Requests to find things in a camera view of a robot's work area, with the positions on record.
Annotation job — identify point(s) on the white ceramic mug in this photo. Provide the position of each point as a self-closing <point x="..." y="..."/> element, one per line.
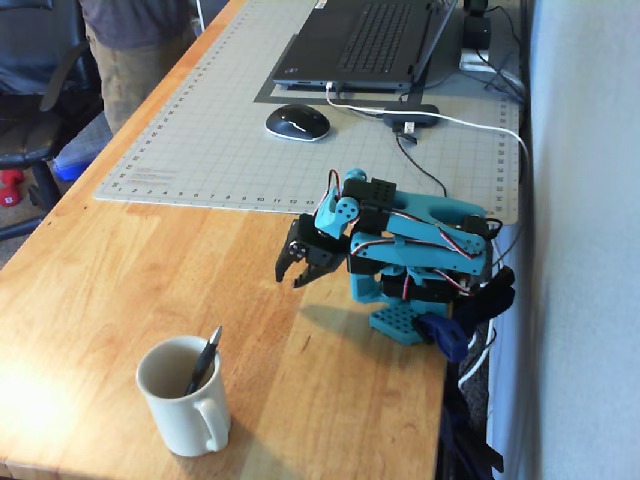
<point x="180" y="425"/>

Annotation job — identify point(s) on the dark blue pen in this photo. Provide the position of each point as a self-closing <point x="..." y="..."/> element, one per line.
<point x="205" y="360"/>

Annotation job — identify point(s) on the black office chair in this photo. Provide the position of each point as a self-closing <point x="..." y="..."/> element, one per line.
<point x="20" y="150"/>

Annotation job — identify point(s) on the black power adapter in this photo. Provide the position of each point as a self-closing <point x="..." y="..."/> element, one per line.
<point x="477" y="32"/>

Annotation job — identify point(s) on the grey gridded cutting mat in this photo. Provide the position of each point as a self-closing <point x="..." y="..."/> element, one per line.
<point x="200" y="125"/>

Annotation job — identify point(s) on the black usb hub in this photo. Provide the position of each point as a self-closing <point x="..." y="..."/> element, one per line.
<point x="410" y="115"/>

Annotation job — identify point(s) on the standing person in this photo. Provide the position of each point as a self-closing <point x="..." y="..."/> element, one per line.
<point x="130" y="70"/>

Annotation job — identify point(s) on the teal five-joint robot arm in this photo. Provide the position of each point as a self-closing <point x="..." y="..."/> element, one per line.
<point x="425" y="210"/>

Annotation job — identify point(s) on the red dumbbell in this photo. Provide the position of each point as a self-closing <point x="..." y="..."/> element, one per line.
<point x="10" y="192"/>

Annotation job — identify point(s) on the dark grey laptop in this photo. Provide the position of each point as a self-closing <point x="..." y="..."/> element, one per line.
<point x="350" y="35"/>

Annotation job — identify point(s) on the black computer mouse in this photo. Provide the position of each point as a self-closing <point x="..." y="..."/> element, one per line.
<point x="297" y="122"/>

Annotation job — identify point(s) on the dark blue table clamp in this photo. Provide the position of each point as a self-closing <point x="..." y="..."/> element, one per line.
<point x="447" y="337"/>

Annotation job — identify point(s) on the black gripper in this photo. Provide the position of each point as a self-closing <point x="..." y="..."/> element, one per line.
<point x="316" y="251"/>

